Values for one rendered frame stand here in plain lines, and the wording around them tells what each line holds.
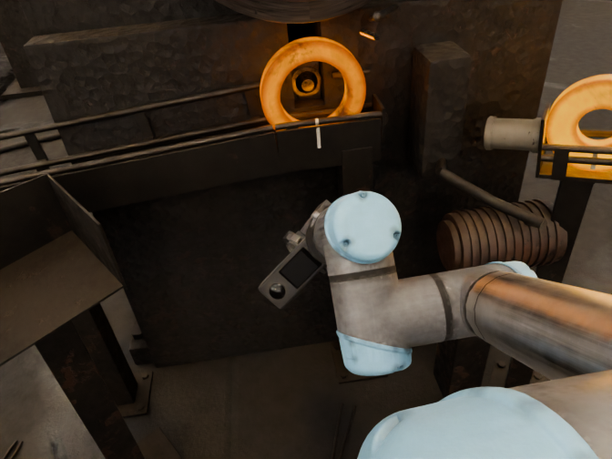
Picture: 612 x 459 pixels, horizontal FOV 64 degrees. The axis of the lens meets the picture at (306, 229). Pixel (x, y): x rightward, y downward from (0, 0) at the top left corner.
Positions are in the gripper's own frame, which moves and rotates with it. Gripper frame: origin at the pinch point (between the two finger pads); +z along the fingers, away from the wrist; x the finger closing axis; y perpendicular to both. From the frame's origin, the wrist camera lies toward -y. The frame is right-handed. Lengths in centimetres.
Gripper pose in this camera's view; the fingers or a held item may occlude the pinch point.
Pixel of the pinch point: (298, 257)
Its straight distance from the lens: 83.8
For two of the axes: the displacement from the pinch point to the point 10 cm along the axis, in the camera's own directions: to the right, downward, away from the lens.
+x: -7.6, -6.5, -0.7
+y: 6.2, -7.6, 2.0
